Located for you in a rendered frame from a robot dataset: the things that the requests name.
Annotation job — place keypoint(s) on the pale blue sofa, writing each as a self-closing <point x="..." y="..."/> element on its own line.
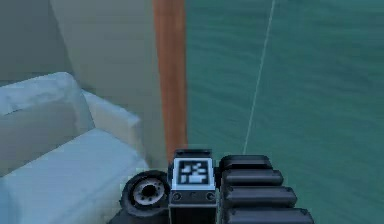
<point x="66" y="173"/>

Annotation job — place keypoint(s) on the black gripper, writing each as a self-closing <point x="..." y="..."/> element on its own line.
<point x="146" y="193"/>

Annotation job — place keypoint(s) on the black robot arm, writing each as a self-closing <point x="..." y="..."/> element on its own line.
<point x="253" y="195"/>

